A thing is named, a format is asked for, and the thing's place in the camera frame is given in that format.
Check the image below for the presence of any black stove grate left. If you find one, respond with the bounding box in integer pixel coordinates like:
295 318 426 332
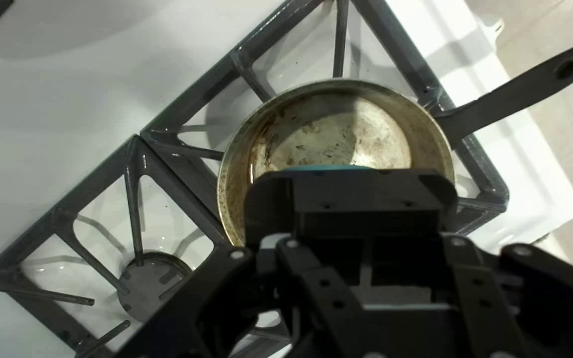
0 0 510 358

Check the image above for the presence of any white gas stove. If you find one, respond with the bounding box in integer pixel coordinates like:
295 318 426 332
0 0 573 358

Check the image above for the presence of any steel saucepan black handle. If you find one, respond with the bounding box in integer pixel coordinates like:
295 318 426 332
218 47 573 246

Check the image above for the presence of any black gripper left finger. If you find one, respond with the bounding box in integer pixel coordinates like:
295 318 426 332
116 238 381 358

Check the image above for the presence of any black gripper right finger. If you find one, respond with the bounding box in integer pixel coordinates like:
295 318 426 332
444 236 573 358

